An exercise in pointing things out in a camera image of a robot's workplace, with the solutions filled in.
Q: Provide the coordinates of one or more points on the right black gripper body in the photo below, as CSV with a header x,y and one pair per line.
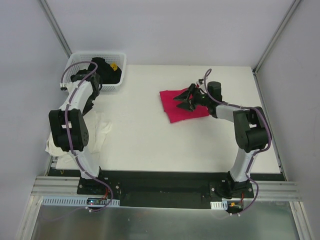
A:
x,y
195,97

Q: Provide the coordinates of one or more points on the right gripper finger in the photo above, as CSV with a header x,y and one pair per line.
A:
x,y
188,106
186,94

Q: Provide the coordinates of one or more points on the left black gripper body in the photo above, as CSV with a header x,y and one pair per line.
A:
x,y
97,72

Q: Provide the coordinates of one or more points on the pink t shirt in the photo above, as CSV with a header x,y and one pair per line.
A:
x,y
176,114

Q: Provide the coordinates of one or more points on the white t shirt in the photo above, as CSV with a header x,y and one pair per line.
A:
x,y
98,128

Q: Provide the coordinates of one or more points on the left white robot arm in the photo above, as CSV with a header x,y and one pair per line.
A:
x,y
67,125

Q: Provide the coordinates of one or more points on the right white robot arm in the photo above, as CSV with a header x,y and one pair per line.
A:
x,y
251,133

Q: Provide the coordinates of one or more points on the black t shirt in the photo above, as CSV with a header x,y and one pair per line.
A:
x,y
108,74

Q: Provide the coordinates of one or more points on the white plastic laundry basket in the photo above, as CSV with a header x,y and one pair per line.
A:
x,y
85,56

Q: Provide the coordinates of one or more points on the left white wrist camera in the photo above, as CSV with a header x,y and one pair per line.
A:
x,y
63,86

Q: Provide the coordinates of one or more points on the left aluminium frame post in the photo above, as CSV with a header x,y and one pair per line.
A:
x,y
55,26

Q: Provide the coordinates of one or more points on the aluminium frame post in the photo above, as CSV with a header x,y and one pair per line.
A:
x,y
55,26
277,34

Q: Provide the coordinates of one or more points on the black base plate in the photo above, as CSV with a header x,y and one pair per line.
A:
x,y
160,189

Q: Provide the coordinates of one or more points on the right white cable duct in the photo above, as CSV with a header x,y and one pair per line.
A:
x,y
219,205

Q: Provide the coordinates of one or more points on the white cable duct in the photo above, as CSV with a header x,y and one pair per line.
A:
x,y
219,205
67,201

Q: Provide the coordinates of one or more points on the right aluminium frame post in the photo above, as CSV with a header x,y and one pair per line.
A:
x,y
277,34

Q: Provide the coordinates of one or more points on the left white cable duct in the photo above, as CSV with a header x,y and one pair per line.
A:
x,y
67,201

